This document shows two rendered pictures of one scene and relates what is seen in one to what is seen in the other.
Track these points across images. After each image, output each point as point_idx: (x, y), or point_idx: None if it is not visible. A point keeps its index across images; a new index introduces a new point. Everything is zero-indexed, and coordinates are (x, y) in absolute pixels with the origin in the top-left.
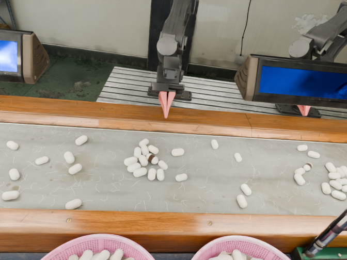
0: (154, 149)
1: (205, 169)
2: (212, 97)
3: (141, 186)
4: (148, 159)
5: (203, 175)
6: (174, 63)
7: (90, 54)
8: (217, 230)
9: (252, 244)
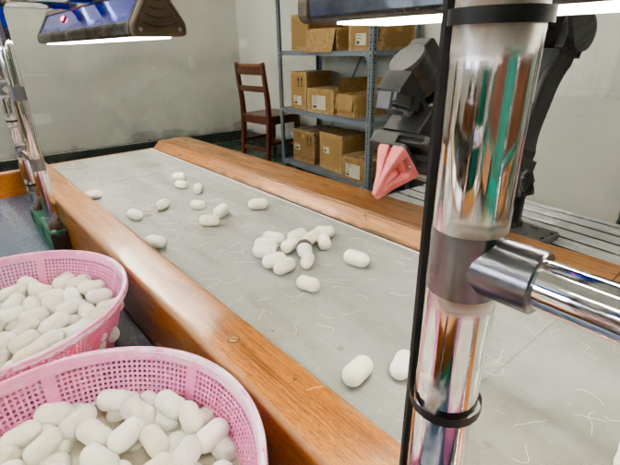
0: (320, 239)
1: (372, 302)
2: (614, 257)
3: (244, 268)
4: (296, 245)
5: (354, 305)
6: (397, 80)
7: None
8: (226, 353)
9: (248, 427)
